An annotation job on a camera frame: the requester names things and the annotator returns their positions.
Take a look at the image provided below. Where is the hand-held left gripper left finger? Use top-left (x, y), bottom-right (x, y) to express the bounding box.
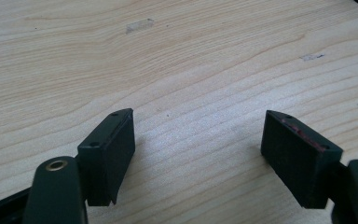
top-left (76, 107), bottom-right (136, 207)

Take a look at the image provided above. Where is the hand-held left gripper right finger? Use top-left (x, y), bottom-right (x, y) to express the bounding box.
top-left (260, 109), bottom-right (344, 210)

